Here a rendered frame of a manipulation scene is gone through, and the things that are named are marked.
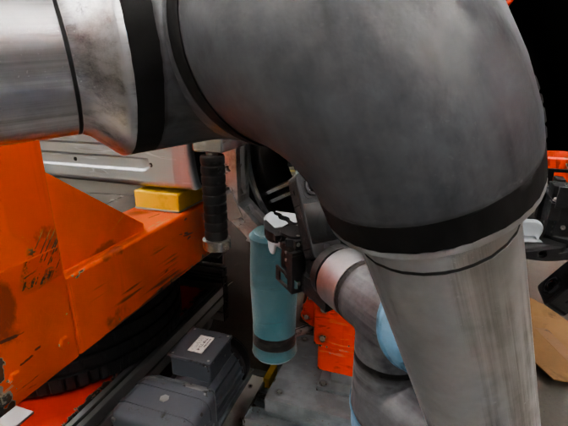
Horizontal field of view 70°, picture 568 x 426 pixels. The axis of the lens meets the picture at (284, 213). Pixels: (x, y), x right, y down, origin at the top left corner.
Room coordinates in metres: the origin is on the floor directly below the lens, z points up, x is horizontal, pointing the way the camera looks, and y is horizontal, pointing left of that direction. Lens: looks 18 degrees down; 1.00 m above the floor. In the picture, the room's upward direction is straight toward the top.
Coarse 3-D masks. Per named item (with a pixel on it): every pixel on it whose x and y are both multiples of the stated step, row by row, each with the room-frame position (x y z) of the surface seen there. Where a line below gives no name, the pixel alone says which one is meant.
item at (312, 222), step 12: (300, 180) 0.51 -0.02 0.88; (300, 192) 0.50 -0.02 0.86; (312, 192) 0.50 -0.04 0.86; (300, 204) 0.49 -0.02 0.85; (312, 204) 0.50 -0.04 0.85; (300, 216) 0.49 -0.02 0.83; (312, 216) 0.49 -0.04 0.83; (324, 216) 0.49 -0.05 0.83; (300, 228) 0.49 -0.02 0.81; (312, 228) 0.48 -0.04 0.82; (324, 228) 0.49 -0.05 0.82; (312, 240) 0.47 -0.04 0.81; (324, 240) 0.48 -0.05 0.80; (336, 240) 0.49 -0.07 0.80; (312, 252) 0.47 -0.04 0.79
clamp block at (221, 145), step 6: (192, 144) 0.58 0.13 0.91; (198, 144) 0.57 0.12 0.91; (204, 144) 0.57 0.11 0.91; (210, 144) 0.57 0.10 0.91; (216, 144) 0.57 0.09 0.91; (222, 144) 0.57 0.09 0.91; (228, 144) 0.58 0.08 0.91; (234, 144) 0.60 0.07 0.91; (240, 144) 0.62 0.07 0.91; (246, 144) 0.64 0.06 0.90; (198, 150) 0.58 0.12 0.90; (204, 150) 0.57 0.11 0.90; (210, 150) 0.57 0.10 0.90; (216, 150) 0.57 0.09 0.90; (222, 150) 0.56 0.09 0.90
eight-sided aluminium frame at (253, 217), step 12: (228, 156) 0.80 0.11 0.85; (240, 156) 0.84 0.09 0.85; (228, 168) 0.82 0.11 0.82; (240, 168) 0.84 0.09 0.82; (228, 180) 0.80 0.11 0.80; (240, 180) 0.81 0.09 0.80; (228, 192) 0.81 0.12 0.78; (240, 192) 0.81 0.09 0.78; (228, 204) 0.80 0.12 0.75; (240, 204) 0.81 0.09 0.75; (252, 204) 0.84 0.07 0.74; (228, 216) 0.80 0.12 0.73; (240, 216) 0.79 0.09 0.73; (252, 216) 0.80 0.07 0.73; (264, 216) 0.83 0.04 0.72; (240, 228) 0.80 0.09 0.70; (252, 228) 0.79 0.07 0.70
